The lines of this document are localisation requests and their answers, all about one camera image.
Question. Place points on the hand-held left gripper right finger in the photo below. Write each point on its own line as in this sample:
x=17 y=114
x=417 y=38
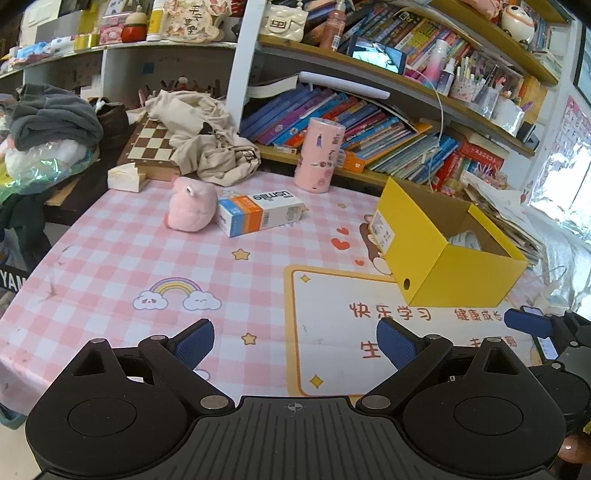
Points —
x=397 y=344

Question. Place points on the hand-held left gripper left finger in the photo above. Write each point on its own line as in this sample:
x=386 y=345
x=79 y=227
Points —
x=196 y=344

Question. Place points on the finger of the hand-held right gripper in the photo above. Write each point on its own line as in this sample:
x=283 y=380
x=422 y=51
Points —
x=528 y=322

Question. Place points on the yellow cardboard box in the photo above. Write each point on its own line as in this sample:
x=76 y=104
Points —
x=452 y=277

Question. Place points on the white plastic device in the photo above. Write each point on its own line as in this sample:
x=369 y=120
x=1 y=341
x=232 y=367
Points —
x=554 y=297

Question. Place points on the silver foil sheet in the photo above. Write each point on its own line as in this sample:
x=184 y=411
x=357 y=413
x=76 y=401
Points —
x=568 y=240

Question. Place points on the pink checked table mat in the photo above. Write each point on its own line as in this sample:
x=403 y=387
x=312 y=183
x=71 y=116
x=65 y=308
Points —
x=138 y=258

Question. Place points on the pile of papers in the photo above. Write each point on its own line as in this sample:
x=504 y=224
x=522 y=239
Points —
x=503 y=207

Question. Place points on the pink plush toy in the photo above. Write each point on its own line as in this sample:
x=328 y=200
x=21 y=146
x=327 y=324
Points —
x=191 y=207

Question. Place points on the white orange blue carton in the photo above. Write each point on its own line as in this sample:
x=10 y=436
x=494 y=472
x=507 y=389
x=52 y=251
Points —
x=258 y=214

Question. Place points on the small cream box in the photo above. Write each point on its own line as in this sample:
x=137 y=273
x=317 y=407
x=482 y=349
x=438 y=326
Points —
x=122 y=177

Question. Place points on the orange flat box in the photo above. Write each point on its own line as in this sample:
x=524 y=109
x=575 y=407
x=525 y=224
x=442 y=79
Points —
x=355 y=162

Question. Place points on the black phone stand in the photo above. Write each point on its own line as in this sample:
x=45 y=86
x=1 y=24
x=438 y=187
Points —
x=526 y=134

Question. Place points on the wooden chessboard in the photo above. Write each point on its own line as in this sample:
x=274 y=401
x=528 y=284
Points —
x=147 y=147

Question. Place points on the pink stickered canister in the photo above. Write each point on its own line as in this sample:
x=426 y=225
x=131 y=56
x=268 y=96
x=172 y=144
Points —
x=318 y=154

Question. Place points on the beige cloth bag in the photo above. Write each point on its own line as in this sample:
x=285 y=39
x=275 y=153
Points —
x=207 y=138

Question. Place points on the white pen holder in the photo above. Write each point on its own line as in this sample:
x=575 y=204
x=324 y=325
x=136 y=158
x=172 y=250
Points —
x=505 y=113

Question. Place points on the row of colourful books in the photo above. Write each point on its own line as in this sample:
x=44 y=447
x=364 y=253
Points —
x=369 y=134

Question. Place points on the dark brown bag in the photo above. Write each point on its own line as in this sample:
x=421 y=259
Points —
x=113 y=127

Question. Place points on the iridescent plastic bag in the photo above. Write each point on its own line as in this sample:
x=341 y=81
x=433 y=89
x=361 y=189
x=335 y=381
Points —
x=37 y=170

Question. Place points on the clear pen holder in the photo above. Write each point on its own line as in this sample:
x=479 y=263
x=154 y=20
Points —
x=475 y=90

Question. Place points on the white lamp bar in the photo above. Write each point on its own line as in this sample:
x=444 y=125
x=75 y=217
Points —
x=341 y=83

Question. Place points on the grey cloth pile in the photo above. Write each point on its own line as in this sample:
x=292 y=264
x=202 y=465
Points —
x=51 y=115

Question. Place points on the pink white bottle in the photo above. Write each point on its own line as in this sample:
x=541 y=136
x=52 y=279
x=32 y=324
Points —
x=436 y=60

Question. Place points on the white bookshelf unit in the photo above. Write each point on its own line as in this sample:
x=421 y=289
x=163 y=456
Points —
x=240 y=69

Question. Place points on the smartphone with lit screen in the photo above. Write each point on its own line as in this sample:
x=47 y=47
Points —
x=376 y=53

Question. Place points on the round panda figure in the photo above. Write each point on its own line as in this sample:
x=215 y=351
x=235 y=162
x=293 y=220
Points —
x=517 y=23

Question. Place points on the row of slim paperbacks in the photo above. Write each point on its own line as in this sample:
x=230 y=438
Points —
x=415 y=32

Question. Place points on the red round doll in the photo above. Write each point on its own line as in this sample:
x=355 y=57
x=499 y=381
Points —
x=131 y=30

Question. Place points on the gold box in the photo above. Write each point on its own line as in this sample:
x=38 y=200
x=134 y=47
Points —
x=85 y=40

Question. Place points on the pink rabbit wooden sign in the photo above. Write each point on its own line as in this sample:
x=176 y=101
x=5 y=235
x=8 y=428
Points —
x=189 y=21

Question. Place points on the yellow bottle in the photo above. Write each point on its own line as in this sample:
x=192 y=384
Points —
x=155 y=23

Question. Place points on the cream quilted handbag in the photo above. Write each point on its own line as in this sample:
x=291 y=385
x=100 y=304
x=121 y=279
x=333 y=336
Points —
x=281 y=23

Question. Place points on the pink alphabet wall poster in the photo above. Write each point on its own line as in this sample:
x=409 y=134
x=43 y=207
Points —
x=575 y=134

